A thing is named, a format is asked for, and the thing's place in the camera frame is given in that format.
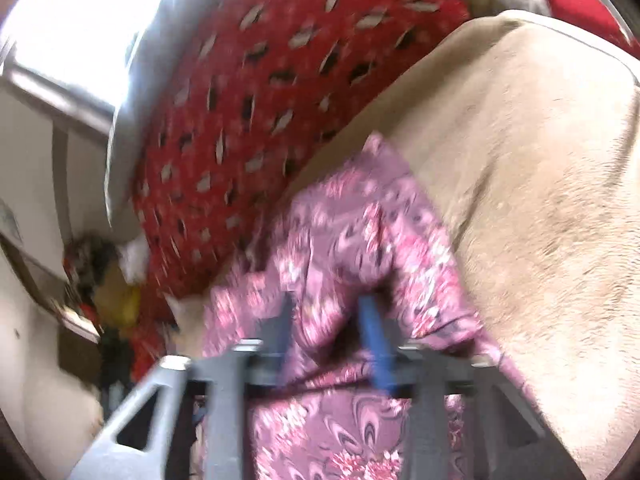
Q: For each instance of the grey pillow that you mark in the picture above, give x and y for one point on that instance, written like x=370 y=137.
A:
x=135 y=125

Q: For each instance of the purple floral cloth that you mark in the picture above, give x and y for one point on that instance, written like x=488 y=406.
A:
x=340 y=240

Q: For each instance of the red star print cloth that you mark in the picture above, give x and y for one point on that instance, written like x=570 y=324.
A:
x=145 y=355

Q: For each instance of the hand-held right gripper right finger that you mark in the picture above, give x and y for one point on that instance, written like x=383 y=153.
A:
x=376 y=345

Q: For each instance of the red patterned bolster pillow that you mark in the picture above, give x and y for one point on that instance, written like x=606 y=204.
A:
x=280 y=60

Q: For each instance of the white plastic bag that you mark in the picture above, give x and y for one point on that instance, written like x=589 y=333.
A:
x=132 y=260

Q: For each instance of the large window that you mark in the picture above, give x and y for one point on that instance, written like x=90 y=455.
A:
x=75 y=20

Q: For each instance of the yellow box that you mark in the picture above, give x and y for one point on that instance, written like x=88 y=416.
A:
x=122 y=305

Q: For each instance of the beige fleece blanket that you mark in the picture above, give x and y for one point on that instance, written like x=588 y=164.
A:
x=525 y=160

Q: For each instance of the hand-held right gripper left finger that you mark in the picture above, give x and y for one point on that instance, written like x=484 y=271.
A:
x=280 y=325

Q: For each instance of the pile of dark clutter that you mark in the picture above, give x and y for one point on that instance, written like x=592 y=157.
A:
x=92 y=260

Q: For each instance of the plain red cloth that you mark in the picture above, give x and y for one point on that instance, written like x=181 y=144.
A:
x=580 y=0

